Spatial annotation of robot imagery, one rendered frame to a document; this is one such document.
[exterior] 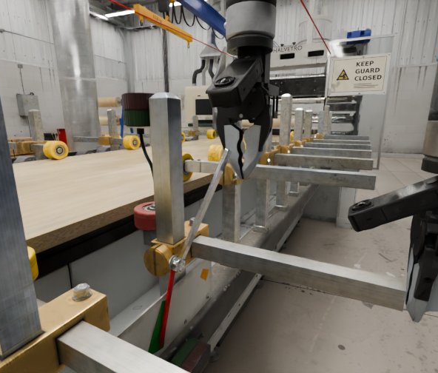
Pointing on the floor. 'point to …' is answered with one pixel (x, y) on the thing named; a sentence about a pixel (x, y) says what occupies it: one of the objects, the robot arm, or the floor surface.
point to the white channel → (311, 21)
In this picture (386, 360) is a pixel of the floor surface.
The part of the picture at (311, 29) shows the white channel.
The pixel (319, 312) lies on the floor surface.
